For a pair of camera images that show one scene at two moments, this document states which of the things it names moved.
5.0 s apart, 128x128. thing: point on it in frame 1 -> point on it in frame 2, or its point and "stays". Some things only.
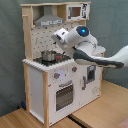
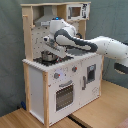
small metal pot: (48, 55) stays
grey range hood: (48, 18) stays
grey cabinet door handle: (84, 87) stays
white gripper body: (60, 35) -> (54, 48)
